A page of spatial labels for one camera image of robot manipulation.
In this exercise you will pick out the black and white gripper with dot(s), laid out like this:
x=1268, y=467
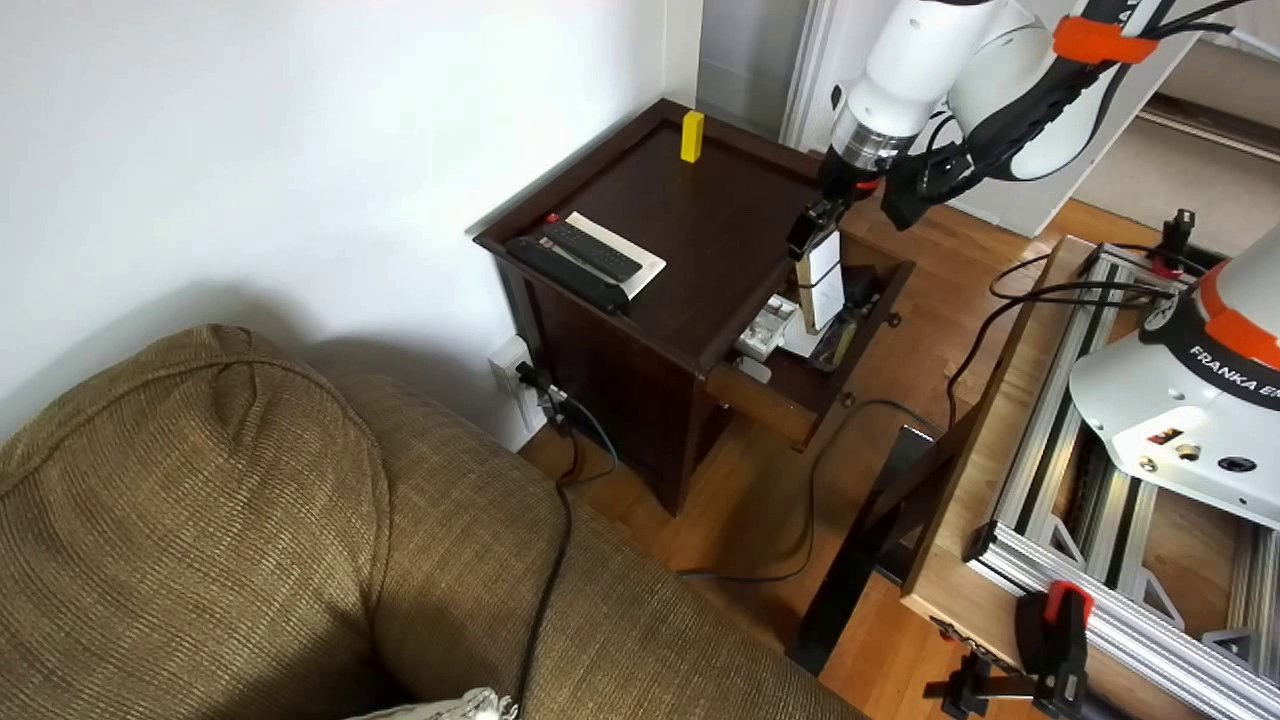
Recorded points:
x=836, y=185

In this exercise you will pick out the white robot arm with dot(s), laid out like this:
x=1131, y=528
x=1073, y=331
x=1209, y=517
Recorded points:
x=992, y=105

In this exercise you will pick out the open wooden drawer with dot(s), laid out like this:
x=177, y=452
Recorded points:
x=814, y=363

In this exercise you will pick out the yellow block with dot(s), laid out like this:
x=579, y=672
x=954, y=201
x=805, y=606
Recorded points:
x=691, y=139

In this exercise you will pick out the black remote on notepad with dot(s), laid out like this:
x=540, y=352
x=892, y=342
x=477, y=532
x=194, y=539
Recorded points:
x=569, y=274

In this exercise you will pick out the red and black clamp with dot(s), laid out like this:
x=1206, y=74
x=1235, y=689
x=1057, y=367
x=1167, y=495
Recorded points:
x=1052, y=660

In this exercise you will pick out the olive green couch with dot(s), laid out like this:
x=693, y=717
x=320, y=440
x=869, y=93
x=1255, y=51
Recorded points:
x=217, y=528

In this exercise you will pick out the robot base with orange ring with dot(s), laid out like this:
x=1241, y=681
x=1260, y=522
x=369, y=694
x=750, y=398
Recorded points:
x=1192, y=398

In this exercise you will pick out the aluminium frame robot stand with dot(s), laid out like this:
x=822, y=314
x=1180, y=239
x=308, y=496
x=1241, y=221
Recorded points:
x=1186, y=592

